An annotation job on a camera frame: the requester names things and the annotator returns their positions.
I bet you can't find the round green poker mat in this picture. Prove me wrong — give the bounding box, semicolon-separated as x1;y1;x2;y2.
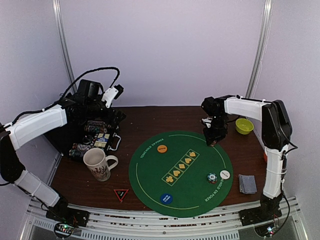
128;131;234;218

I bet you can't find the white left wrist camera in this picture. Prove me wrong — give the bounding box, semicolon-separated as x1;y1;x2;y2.
101;84;124;109

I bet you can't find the right aluminium frame post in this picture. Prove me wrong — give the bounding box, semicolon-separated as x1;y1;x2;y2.
245;0;274;98

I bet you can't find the blue playing card box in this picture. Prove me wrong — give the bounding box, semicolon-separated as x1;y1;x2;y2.
93;133;110;149

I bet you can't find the white floral mug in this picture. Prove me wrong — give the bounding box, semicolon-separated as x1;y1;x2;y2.
83;148;119;182

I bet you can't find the red black triangle token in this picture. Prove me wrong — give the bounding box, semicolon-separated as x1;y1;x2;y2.
113;189;129;203

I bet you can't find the front poker chip row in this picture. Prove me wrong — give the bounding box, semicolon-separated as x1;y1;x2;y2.
68;143;94;161

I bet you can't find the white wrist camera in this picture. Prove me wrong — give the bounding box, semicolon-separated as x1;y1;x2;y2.
201;117;212;128
101;84;124;109

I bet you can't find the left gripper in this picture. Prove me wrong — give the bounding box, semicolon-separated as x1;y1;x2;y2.
85;94;126;127

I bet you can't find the black poker case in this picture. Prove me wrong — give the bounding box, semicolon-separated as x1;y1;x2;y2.
44;109;126;156

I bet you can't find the green bowl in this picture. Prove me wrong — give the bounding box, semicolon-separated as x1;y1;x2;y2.
235;118;254;135

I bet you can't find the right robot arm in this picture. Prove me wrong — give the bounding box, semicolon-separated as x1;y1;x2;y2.
201;95;293;225

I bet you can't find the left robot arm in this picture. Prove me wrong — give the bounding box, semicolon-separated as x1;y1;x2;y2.
0;79;126;222

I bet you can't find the aluminium frame post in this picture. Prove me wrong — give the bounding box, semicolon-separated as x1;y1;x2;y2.
245;0;274;98
52;0;74;83

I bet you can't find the blue playing card deck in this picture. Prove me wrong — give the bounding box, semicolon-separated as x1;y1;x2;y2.
238;174;258;194

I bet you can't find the blue poker chip stack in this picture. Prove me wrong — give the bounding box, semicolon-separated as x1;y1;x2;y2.
207;173;218;184

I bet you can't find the orange big blind button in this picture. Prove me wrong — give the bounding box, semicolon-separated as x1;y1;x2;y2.
157;144;168;154

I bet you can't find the blue small blind button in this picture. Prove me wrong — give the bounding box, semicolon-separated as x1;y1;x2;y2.
160;193;173;205

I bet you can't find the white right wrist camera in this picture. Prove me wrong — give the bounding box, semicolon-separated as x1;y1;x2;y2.
201;117;212;128

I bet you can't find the white dealer button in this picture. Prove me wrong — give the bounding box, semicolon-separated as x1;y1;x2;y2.
219;169;231;180

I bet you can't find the left aluminium frame post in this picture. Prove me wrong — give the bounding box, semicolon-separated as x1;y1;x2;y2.
52;0;74;83

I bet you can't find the orange bowl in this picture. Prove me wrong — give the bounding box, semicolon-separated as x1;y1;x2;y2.
263;149;268;163

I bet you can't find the clear dealer button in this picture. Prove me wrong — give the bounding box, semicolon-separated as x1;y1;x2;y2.
82;135;93;144

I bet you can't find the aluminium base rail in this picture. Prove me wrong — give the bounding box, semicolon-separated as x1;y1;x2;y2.
21;196;310;240

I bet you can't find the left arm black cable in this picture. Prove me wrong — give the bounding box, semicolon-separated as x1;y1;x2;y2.
62;66;121;98

